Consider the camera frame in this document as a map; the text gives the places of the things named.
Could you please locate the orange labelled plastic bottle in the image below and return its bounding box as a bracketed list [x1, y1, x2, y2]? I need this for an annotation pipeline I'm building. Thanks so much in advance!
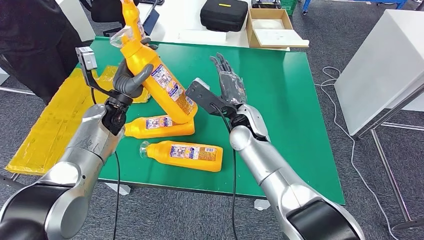
[119, 0, 147, 42]
[124, 114, 196, 140]
[109, 26, 199, 125]
[139, 140, 224, 173]

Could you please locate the brown cardboard box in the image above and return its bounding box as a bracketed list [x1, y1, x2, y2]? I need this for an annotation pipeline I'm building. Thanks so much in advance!
[245, 8, 311, 51]

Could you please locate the white cabinet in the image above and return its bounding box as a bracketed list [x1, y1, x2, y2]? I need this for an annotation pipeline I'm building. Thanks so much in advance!
[333, 9, 424, 137]

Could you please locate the white foam insert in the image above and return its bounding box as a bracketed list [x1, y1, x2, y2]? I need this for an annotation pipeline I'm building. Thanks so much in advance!
[253, 19, 311, 48]

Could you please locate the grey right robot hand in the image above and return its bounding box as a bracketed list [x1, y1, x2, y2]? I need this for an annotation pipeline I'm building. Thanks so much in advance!
[209, 52, 249, 107]

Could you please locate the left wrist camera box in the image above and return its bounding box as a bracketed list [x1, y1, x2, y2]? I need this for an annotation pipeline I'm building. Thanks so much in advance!
[75, 46, 117, 100]

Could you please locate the yellow plastic sheet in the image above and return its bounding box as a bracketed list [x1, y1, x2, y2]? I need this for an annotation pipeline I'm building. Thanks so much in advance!
[4, 65, 152, 176]

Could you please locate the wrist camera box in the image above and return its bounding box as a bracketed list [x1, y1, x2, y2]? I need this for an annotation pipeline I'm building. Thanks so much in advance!
[75, 46, 117, 100]
[184, 77, 234, 117]

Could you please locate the green plastic crate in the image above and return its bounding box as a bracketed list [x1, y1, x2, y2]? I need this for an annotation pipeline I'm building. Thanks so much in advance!
[277, 0, 299, 16]

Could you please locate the black carrying case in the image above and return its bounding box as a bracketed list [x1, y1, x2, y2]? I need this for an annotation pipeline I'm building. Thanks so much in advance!
[199, 0, 249, 33]

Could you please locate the dark tablet screen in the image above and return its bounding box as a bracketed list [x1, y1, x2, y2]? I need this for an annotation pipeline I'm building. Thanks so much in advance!
[142, 9, 161, 37]

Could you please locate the dark metal bar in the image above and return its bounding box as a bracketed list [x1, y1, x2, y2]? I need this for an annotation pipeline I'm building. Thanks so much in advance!
[0, 173, 19, 191]

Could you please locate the blue metal rack frame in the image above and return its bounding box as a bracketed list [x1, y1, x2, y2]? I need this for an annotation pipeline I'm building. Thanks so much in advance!
[301, 0, 411, 17]

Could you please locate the grey metal stand frame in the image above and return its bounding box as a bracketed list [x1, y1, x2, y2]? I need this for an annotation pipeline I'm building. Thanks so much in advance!
[356, 82, 424, 232]

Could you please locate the person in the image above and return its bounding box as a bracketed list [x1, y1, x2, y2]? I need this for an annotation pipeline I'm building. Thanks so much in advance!
[0, 0, 85, 105]

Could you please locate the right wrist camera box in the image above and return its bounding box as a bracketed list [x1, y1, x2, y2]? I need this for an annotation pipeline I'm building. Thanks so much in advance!
[184, 77, 234, 117]

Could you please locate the black right camera cable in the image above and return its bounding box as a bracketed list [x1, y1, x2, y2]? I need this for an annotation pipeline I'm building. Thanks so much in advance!
[210, 103, 239, 240]

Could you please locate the white table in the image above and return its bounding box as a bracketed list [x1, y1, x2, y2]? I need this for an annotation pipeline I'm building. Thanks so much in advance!
[137, 0, 292, 52]

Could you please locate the white floor cable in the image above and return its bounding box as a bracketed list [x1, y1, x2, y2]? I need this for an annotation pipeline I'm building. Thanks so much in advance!
[313, 66, 398, 240]

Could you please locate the white panel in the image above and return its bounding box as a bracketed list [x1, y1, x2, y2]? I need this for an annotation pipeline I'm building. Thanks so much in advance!
[54, 0, 97, 42]

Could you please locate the black office chair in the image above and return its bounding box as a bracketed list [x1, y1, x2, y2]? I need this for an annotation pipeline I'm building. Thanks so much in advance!
[79, 0, 124, 38]

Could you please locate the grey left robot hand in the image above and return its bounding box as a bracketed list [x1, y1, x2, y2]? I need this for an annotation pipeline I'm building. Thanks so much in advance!
[112, 37, 160, 100]

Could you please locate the white table foot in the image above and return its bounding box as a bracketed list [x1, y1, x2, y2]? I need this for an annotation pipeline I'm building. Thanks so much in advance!
[253, 199, 273, 212]
[105, 182, 132, 196]

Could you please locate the white floor bar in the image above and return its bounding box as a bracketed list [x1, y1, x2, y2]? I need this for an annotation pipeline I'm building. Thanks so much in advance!
[0, 86, 36, 96]

